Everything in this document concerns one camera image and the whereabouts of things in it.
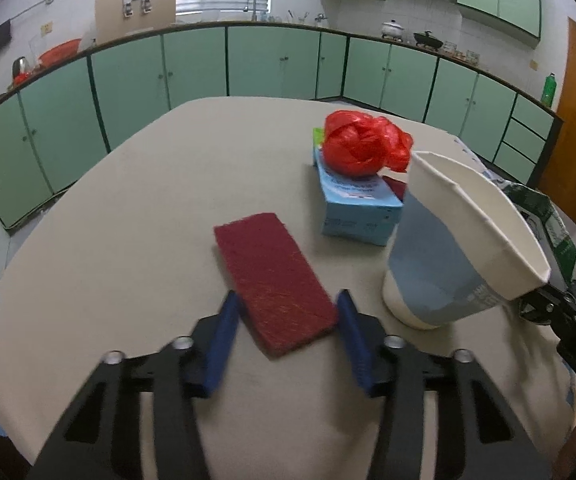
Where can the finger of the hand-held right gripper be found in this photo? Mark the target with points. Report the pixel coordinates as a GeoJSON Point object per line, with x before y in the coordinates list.
{"type": "Point", "coordinates": [550, 307]}

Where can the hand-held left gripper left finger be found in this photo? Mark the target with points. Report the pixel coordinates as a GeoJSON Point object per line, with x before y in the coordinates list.
{"type": "Point", "coordinates": [222, 345]}

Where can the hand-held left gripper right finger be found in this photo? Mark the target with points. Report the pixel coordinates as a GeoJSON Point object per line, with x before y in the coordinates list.
{"type": "Point", "coordinates": [353, 345]}

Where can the dark red scouring pad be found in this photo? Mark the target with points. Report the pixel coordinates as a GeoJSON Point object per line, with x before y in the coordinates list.
{"type": "Point", "coordinates": [273, 275]}

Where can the white and blue paper cup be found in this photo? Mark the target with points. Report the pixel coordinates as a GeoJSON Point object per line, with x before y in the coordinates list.
{"type": "Point", "coordinates": [433, 260]}

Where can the green and white carton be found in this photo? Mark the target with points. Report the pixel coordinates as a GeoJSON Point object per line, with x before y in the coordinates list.
{"type": "Point", "coordinates": [553, 230]}

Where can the blue tissue box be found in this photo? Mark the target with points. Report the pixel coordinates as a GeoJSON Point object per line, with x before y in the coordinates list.
{"type": "Point", "coordinates": [358, 210]}

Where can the dull red packet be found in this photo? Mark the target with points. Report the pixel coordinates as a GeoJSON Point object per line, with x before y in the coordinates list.
{"type": "Point", "coordinates": [397, 189]}

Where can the red plastic bag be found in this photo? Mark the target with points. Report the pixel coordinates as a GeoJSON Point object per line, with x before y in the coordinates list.
{"type": "Point", "coordinates": [358, 145]}

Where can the green packet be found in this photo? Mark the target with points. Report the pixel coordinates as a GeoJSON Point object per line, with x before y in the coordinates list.
{"type": "Point", "coordinates": [318, 137]}

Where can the green bottle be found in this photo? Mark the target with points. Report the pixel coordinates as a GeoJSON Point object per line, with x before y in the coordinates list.
{"type": "Point", "coordinates": [549, 90]}

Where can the green lower cabinets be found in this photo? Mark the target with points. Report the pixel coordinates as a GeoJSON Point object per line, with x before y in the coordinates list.
{"type": "Point", "coordinates": [268, 60]}

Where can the black wok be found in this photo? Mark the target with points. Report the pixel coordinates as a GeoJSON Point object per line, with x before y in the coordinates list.
{"type": "Point", "coordinates": [427, 39]}

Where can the white pot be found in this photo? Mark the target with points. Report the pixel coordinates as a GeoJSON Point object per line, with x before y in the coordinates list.
{"type": "Point", "coordinates": [393, 29]}

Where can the utensil holder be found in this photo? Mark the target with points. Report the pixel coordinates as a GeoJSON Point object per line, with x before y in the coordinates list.
{"type": "Point", "coordinates": [298, 19]}

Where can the red basin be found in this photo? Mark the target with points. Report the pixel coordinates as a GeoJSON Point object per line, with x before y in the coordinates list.
{"type": "Point", "coordinates": [60, 51]}

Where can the metal faucet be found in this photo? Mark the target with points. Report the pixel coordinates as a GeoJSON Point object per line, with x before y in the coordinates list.
{"type": "Point", "coordinates": [254, 5]}

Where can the metal kettle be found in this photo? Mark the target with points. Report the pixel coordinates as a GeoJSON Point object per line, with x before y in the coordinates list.
{"type": "Point", "coordinates": [20, 66]}

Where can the beige wall socket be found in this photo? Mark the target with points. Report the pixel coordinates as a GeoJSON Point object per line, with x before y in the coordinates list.
{"type": "Point", "coordinates": [533, 65]}
{"type": "Point", "coordinates": [46, 28]}

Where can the metal towel rail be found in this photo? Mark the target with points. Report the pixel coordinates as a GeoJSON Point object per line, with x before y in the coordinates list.
{"type": "Point", "coordinates": [32, 6]}

